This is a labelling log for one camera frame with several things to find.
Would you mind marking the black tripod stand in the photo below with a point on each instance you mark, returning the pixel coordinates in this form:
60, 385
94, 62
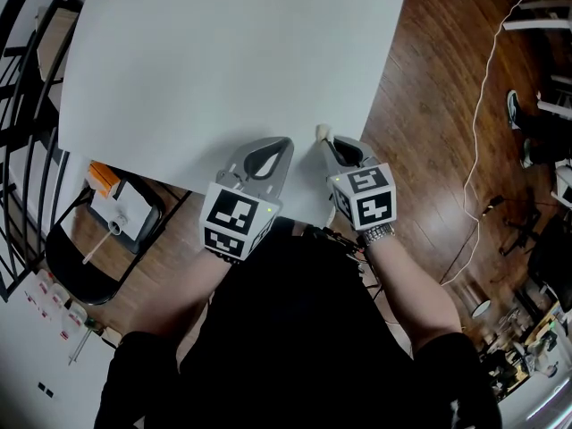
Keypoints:
518, 226

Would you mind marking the person's black clothing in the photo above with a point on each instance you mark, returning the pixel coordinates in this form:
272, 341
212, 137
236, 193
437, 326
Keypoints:
290, 342

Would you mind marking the silver metal wristwatch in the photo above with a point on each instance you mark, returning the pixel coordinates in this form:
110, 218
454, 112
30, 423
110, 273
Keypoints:
377, 234

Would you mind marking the black folding chair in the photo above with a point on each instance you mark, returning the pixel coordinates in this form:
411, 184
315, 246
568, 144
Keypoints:
71, 257

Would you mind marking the person's left forearm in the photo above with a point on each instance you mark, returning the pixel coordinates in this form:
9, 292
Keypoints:
179, 297

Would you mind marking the person's right forearm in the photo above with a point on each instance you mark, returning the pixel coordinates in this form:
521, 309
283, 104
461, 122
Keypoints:
415, 293

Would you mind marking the small cream object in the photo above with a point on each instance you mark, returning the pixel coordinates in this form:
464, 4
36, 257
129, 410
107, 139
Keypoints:
323, 132

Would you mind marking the white desk with shelf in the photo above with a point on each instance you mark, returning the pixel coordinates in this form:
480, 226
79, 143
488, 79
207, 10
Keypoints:
536, 22

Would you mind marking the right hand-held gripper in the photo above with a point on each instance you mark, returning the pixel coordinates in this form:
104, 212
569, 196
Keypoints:
368, 195

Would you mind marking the white paper sheet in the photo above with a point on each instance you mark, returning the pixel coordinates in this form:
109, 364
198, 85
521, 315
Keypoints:
134, 206

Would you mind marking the round bin with white rim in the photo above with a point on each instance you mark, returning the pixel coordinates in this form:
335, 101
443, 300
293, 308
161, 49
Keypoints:
478, 304

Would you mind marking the small grey cup with stick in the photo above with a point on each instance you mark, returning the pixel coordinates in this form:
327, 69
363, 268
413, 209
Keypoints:
115, 227

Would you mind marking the person's white shoe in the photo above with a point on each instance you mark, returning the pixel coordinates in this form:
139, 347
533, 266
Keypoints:
330, 210

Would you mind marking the orange packet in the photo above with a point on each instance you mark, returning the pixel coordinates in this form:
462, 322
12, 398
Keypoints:
103, 179

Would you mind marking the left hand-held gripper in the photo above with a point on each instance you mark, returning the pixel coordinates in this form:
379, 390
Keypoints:
232, 217

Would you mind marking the black metal railing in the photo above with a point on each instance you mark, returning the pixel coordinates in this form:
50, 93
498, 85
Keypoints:
22, 105

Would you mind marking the white square table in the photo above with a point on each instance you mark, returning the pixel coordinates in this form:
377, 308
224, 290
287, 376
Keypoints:
223, 61

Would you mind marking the clear plastic bottle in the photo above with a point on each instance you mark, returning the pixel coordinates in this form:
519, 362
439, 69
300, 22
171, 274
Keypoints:
58, 295
44, 280
73, 317

